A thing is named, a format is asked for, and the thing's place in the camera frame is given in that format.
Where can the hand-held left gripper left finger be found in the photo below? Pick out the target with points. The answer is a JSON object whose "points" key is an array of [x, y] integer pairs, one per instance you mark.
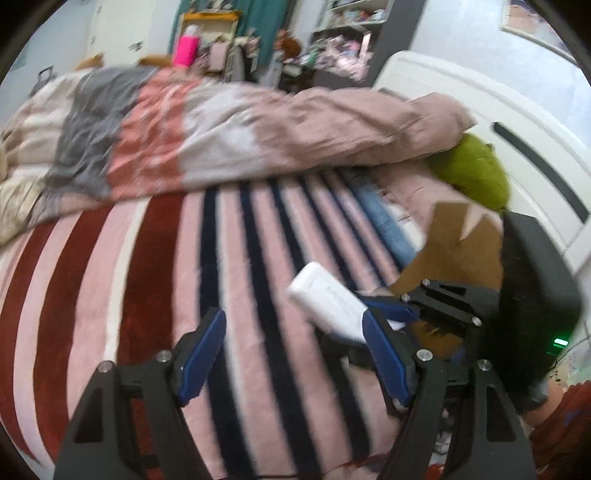
{"points": [[201, 360]]}

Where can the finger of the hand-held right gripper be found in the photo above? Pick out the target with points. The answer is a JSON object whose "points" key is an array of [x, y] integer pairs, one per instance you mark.
{"points": [[346, 353], [397, 310]]}

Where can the person's right forearm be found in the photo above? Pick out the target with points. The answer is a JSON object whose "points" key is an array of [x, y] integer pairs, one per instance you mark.
{"points": [[563, 429]]}

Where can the dark desk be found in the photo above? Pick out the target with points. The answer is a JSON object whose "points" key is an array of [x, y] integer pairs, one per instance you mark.
{"points": [[323, 74]]}

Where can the striped fleece blanket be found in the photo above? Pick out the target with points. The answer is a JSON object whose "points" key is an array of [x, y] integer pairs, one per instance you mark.
{"points": [[138, 277]]}

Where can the pink gift bag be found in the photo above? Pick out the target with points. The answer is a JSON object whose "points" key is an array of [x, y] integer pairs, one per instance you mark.
{"points": [[185, 51]]}

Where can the white rounded case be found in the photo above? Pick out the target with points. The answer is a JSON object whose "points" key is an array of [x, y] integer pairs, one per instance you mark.
{"points": [[323, 300]]}

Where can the yellow cabinet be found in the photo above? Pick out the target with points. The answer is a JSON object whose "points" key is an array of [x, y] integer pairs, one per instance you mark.
{"points": [[207, 18]]}

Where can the grey suitcase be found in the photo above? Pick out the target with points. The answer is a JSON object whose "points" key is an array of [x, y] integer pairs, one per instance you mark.
{"points": [[40, 81]]}

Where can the beige coat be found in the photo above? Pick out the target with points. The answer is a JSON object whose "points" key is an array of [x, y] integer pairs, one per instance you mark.
{"points": [[18, 207]]}

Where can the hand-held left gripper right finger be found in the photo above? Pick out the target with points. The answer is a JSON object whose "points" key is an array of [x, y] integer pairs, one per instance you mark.
{"points": [[385, 355]]}

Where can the round brown plush toy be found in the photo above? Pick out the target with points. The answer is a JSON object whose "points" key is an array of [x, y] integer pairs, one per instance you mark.
{"points": [[288, 45]]}

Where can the pink pillow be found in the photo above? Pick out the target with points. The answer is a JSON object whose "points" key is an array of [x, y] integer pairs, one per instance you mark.
{"points": [[415, 189]]}

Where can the pink and grey striped quilt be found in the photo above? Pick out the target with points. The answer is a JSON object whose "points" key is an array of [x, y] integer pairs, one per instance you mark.
{"points": [[231, 134]]}

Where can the framed picture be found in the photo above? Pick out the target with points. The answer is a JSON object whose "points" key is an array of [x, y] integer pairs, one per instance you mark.
{"points": [[531, 23]]}

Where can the dark bookshelf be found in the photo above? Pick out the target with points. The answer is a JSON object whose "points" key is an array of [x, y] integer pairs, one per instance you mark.
{"points": [[369, 50]]}

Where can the brown cardboard box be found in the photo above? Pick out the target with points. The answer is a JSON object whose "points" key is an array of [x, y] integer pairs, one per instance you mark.
{"points": [[457, 258]]}

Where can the green plush pillow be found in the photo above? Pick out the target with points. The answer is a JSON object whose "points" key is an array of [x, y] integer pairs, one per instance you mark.
{"points": [[475, 170]]}

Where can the black chair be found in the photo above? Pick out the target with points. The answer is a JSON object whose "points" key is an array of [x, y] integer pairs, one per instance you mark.
{"points": [[238, 64]]}

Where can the white bed headboard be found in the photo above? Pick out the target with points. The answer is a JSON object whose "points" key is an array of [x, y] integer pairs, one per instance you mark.
{"points": [[461, 87]]}

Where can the teal curtain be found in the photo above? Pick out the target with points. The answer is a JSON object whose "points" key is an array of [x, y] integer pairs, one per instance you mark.
{"points": [[258, 14]]}

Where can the white door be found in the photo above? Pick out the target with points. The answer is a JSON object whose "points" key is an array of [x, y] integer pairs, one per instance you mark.
{"points": [[138, 23]]}

